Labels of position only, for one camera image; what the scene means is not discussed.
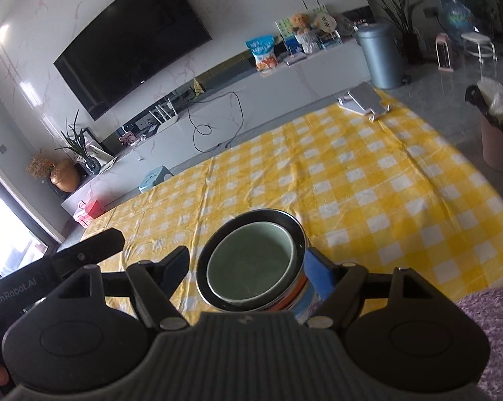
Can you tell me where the light blue plastic stool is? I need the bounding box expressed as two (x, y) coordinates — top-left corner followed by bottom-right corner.
(139, 166), (171, 193)

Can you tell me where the blue water jug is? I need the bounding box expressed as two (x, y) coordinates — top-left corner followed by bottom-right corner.
(441, 0), (475, 42)

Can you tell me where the potted plant in black pot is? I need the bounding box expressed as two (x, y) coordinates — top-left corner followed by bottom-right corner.
(354, 0), (428, 65)

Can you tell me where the pink electric heater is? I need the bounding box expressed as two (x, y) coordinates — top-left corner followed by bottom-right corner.
(435, 33), (457, 72)

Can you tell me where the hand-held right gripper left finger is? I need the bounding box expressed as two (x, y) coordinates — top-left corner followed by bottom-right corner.
(47, 246), (189, 330)

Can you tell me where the plant in dark glass vase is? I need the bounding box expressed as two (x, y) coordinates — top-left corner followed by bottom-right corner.
(55, 111), (102, 176)

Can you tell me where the black wall television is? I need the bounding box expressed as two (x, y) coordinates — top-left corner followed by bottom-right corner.
(53, 0), (212, 121)

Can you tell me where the white round stool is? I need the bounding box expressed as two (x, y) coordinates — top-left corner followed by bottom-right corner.
(460, 31), (498, 65)

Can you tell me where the white tote bag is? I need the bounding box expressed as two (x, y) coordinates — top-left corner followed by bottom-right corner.
(87, 144), (116, 172)

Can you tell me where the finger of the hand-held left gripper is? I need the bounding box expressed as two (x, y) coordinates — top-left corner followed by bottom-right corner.
(53, 230), (125, 278)

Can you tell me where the round paper hand fan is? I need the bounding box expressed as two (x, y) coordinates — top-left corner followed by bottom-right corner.
(314, 14), (336, 34)

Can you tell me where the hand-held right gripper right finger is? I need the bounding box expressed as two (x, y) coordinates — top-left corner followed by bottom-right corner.
(306, 247), (444, 330)

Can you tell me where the black cable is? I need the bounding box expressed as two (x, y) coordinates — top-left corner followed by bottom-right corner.
(189, 92), (241, 153)

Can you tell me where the white router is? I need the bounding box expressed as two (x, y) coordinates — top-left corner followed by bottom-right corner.
(149, 96), (181, 128)

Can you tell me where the blue stainless steel bowl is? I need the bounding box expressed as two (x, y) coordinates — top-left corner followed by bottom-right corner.
(291, 278), (333, 326)

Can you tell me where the orange vase with dried flowers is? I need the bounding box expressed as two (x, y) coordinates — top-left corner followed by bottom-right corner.
(28, 152), (81, 195)

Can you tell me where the purple fuzzy clothing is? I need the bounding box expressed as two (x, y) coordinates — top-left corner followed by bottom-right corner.
(456, 288), (503, 401)

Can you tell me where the brown teddy bear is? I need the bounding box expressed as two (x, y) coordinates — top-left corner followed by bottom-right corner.
(289, 13), (313, 34)

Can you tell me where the white marble tv cabinet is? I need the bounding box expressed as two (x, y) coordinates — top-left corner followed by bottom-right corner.
(60, 37), (373, 218)

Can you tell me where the orange stainless steel bowl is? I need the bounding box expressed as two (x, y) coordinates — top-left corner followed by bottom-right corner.
(196, 209), (310, 313)

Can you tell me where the green picture card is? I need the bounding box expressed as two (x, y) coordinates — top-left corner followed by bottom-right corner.
(275, 5), (329, 42)

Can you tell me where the pink wastebasket with black bag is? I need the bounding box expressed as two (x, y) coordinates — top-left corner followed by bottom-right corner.
(464, 77), (503, 172)

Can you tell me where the blue snack bag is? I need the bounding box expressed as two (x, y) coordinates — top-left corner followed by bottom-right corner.
(246, 35), (279, 72)

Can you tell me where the grey metal pedal bin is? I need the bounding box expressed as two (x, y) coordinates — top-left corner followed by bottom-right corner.
(356, 23), (404, 90)

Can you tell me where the green ceramic bowl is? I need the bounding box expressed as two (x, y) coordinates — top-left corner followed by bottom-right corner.
(205, 222), (297, 306)

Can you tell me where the yellow checked tablecloth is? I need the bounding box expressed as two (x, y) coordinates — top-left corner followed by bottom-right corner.
(82, 90), (503, 326)

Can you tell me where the pink box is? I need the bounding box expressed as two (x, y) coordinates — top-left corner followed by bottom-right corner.
(73, 198), (106, 228)

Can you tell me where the white phone stand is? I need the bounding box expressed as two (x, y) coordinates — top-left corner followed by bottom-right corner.
(337, 83), (391, 123)

